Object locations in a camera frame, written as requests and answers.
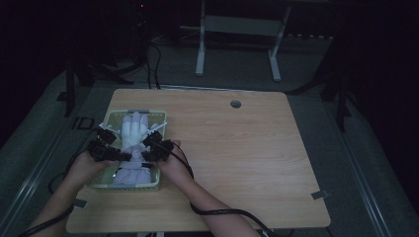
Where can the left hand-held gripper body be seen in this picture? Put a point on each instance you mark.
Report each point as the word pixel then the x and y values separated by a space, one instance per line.
pixel 97 150

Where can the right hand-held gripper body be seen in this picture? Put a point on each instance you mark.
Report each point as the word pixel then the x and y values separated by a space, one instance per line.
pixel 163 149

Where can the lilac glove with white back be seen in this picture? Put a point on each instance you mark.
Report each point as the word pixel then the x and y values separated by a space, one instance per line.
pixel 133 131

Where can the pale green plastic basket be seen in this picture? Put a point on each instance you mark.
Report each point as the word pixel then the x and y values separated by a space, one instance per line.
pixel 107 177

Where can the person's right hand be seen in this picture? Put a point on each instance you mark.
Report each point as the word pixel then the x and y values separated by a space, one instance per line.
pixel 173 163

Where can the person's left hand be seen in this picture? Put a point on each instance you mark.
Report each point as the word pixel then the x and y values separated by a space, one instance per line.
pixel 85 166

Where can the grey tape strip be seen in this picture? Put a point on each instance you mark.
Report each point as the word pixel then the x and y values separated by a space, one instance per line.
pixel 80 203
pixel 320 194

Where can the black metal stand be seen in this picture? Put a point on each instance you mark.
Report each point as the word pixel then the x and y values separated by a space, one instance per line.
pixel 342 105
pixel 69 89

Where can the round grey table grommet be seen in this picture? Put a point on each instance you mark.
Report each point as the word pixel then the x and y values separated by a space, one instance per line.
pixel 235 104

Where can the dark equipment with red light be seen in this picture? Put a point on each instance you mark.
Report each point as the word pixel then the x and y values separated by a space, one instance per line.
pixel 141 19

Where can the white metal stand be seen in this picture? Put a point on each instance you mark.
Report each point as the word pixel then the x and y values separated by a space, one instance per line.
pixel 238 25

